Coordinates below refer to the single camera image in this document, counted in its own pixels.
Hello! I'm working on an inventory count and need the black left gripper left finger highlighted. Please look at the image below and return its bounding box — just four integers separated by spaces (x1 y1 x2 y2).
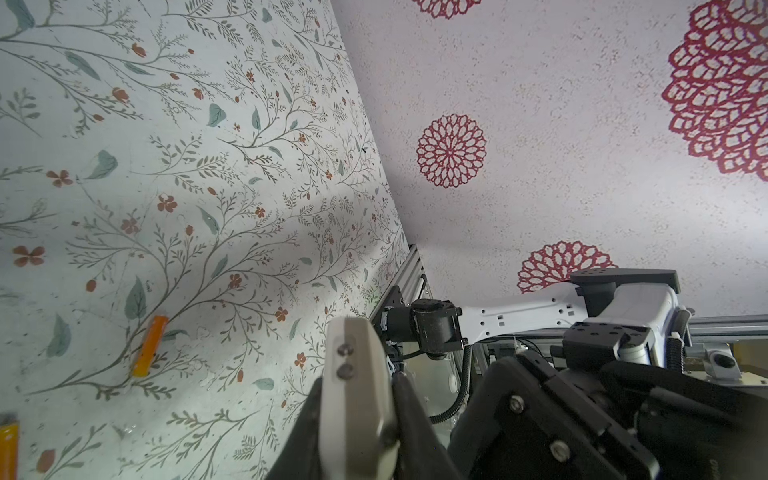
265 378 322 480

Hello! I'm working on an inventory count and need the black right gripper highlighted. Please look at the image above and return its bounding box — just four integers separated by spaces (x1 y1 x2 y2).
448 351 767 479

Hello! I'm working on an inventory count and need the black corrugated right cable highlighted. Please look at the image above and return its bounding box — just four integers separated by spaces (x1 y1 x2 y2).
427 341 475 426

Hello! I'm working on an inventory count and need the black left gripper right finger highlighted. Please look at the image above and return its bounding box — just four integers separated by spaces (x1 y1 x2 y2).
392 372 462 480

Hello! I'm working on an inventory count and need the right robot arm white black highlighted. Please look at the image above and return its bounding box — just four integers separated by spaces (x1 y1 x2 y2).
373 268 767 479

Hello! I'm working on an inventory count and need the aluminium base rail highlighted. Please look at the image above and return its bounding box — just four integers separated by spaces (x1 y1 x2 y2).
372 248 767 395

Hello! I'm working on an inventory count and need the beige remote control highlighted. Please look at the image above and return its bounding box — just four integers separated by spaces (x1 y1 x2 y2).
318 317 399 479

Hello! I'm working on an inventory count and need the orange battery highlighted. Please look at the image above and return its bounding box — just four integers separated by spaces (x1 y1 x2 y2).
131 315 169 378
0 422 20 480

